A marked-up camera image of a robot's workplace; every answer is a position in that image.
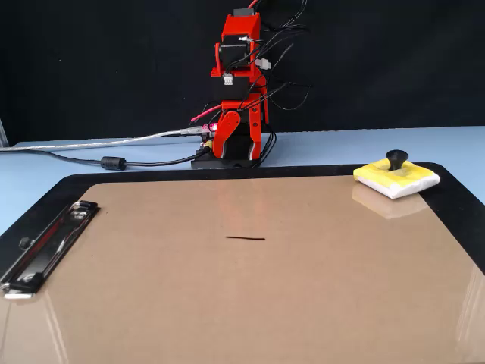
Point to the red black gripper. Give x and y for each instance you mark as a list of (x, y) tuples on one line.
[(236, 105)]

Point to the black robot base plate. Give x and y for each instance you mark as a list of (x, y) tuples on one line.
[(219, 164)]

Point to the metal clipboard clip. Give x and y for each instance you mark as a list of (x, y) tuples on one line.
[(53, 242)]

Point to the robot controller board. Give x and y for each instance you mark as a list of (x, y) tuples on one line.
[(208, 129)]

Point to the yellow white sponge with knob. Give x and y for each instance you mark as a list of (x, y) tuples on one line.
[(409, 182)]

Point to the brown clipboard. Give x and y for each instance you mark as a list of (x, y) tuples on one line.
[(227, 303)]

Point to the black marker line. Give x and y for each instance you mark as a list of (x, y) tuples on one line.
[(245, 238)]

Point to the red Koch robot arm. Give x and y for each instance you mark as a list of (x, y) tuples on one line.
[(240, 26)]

